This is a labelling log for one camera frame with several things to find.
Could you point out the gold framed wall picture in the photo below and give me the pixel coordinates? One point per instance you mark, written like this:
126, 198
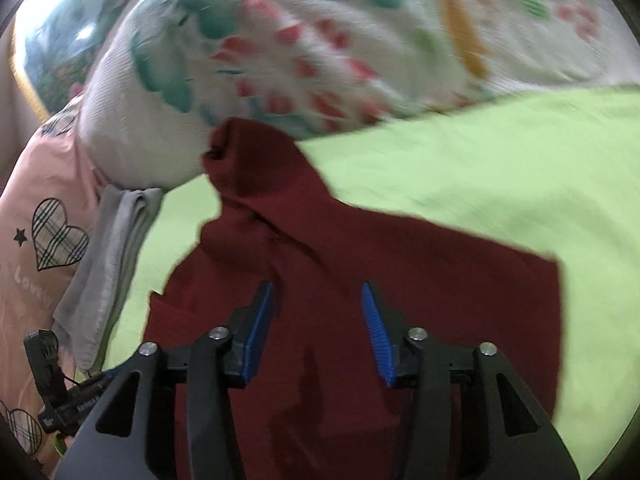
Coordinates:
55, 45

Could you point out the light green bed sheet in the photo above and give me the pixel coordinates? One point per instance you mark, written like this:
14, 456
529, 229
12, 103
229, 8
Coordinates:
450, 170

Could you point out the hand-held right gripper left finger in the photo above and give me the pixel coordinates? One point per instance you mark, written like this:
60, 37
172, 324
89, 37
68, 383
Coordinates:
260, 325

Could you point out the pink pillow with plaid hearts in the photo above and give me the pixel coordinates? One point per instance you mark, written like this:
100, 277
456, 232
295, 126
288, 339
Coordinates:
45, 175

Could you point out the grey folded towel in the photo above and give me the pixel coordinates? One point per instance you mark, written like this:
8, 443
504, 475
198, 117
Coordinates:
110, 260

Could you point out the dark red ribbed sweater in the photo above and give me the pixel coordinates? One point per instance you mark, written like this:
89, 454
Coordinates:
325, 240

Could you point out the white floral quilt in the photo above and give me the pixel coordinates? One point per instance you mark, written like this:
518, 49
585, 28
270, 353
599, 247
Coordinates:
350, 35

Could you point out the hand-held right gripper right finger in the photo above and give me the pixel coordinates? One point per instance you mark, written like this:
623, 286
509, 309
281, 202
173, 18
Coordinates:
377, 330

